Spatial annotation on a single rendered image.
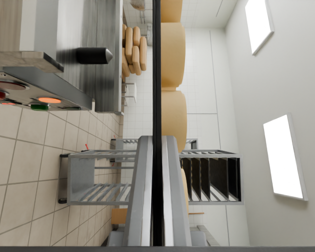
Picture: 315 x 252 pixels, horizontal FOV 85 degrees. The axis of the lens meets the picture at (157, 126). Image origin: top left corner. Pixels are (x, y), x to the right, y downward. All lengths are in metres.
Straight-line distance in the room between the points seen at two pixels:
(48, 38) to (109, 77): 0.28
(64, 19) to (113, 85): 0.17
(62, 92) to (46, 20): 0.15
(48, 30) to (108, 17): 0.35
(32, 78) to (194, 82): 4.78
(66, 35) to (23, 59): 0.18
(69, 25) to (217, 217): 4.50
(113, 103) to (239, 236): 4.62
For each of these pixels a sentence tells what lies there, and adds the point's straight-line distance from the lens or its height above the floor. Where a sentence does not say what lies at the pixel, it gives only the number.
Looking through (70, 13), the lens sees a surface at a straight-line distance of 0.40.
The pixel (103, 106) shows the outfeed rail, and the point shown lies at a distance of 0.45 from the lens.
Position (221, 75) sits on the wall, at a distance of 5.27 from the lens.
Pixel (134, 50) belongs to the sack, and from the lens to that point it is 4.21.
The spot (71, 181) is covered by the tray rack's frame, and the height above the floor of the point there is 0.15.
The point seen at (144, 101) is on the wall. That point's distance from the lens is 4.65.
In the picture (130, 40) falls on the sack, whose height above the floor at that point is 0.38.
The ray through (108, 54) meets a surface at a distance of 0.38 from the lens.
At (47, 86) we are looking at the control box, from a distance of 0.30.
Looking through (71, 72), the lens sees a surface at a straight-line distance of 0.36.
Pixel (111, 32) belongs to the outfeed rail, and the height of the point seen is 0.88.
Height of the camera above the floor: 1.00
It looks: level
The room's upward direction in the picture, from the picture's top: 90 degrees clockwise
